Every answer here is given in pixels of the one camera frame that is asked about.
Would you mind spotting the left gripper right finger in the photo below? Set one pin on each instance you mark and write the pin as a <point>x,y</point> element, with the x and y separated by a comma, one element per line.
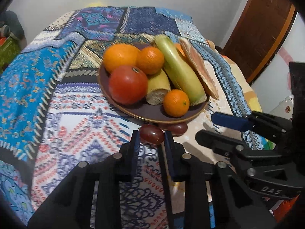
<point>234,205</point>

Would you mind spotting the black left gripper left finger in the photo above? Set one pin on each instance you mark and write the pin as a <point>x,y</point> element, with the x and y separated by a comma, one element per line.
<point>70,203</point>

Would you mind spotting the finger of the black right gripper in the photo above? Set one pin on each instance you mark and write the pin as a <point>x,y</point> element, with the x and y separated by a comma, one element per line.
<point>219,144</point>
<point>232,122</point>

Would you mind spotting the small orange mandarin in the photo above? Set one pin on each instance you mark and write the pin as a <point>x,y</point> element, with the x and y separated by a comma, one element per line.
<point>176,103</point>

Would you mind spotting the dark red grape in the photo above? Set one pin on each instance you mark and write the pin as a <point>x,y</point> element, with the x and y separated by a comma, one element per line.
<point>177,129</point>
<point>152,135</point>

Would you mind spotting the short yellow sugarcane piece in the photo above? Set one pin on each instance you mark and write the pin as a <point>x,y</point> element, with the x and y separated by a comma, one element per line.
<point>158,87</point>

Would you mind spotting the small orange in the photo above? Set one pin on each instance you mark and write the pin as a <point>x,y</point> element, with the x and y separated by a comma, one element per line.
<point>150,60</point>

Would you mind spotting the red tomato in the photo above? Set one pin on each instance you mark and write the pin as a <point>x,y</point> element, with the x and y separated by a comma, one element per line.
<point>128,85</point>

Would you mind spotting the colourful yellow fleece blanket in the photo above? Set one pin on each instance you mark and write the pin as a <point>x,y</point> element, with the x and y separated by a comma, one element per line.
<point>249,94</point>

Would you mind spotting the dark purple round plate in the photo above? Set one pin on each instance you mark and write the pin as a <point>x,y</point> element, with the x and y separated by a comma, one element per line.
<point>142,110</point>

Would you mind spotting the large orange on plate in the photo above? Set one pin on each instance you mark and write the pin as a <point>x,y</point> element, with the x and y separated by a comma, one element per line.
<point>179,48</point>

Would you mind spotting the brown wooden door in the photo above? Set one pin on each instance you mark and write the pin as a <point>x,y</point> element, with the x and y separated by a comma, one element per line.
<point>258,35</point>

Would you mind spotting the green and red clutter pile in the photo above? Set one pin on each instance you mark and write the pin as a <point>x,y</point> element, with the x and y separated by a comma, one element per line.
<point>10,45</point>

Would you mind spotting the dark green plush cushion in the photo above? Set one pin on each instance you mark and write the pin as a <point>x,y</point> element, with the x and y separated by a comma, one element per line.
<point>10,26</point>

